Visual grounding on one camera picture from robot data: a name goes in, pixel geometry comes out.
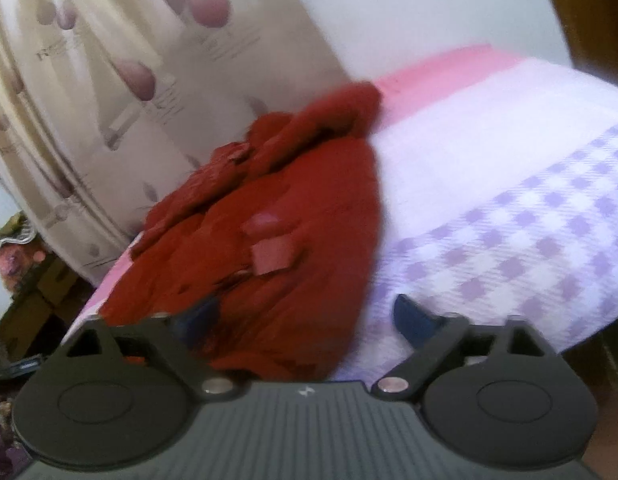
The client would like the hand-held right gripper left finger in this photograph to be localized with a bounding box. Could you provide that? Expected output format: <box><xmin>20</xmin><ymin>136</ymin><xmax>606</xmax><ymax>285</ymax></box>
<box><xmin>64</xmin><ymin>297</ymin><xmax>240</xmax><ymax>402</ymax></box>

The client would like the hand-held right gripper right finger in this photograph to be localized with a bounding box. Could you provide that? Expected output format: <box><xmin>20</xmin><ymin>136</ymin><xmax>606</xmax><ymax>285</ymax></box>
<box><xmin>371</xmin><ymin>294</ymin><xmax>558</xmax><ymax>402</ymax></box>

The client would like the red puffer jacket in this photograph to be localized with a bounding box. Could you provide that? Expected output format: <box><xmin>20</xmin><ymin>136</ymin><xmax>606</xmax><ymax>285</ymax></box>
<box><xmin>104</xmin><ymin>82</ymin><xmax>386</xmax><ymax>382</ymax></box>

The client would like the checked bed sheet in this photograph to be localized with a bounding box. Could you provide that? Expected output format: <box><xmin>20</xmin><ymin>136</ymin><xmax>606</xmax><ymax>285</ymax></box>
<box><xmin>79</xmin><ymin>44</ymin><xmax>618</xmax><ymax>386</ymax></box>

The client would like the cardboard box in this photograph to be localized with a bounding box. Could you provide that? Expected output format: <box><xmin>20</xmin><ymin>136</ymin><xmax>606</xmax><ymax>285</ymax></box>
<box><xmin>0</xmin><ymin>259</ymin><xmax>92</xmax><ymax>343</ymax></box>

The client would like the floral cloth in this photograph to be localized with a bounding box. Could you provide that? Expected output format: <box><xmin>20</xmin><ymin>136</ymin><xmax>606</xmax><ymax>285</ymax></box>
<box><xmin>0</xmin><ymin>211</ymin><xmax>56</xmax><ymax>292</ymax></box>

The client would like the beige leaf-print curtain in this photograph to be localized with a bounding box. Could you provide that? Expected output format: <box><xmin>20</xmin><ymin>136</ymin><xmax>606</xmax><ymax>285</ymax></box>
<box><xmin>0</xmin><ymin>0</ymin><xmax>360</xmax><ymax>287</ymax></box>

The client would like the wooden door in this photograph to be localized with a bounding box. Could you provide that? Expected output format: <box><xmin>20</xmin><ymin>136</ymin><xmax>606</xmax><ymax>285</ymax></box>
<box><xmin>533</xmin><ymin>0</ymin><xmax>618</xmax><ymax>92</ymax></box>

